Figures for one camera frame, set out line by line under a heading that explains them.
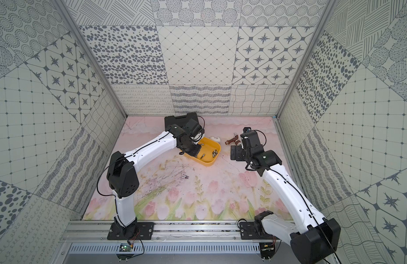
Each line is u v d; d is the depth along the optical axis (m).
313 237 0.36
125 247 0.71
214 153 1.01
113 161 0.50
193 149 0.77
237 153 0.69
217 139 1.04
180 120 1.15
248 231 0.73
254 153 0.56
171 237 0.73
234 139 1.04
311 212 0.40
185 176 0.91
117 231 0.64
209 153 1.01
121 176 0.48
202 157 0.99
